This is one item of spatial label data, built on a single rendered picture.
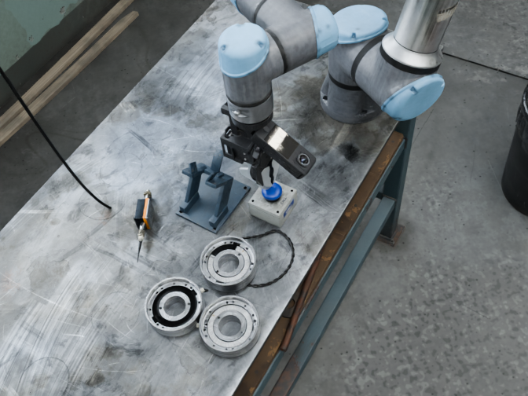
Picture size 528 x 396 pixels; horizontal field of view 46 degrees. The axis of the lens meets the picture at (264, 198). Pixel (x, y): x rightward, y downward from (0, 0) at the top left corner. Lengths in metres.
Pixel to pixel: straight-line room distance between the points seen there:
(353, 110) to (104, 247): 0.59
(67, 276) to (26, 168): 1.36
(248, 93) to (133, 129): 0.54
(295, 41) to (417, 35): 0.27
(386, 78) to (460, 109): 1.38
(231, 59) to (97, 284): 0.54
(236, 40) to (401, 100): 0.38
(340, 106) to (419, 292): 0.88
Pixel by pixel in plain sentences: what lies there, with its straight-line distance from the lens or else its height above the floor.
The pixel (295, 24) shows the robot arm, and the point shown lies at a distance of 0.97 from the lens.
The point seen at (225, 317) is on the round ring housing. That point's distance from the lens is 1.12.
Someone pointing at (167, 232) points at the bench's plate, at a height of 0.80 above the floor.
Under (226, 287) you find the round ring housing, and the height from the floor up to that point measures 0.83.
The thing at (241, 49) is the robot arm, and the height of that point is 1.24.
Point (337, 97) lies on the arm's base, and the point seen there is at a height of 0.86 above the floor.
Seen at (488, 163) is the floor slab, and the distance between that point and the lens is 2.40.
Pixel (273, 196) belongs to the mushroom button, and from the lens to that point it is 1.18.
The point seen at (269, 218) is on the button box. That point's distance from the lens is 1.21.
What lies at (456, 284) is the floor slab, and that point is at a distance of 2.10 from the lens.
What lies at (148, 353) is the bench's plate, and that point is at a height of 0.80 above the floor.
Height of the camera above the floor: 1.84
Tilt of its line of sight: 55 degrees down
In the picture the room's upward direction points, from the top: 8 degrees counter-clockwise
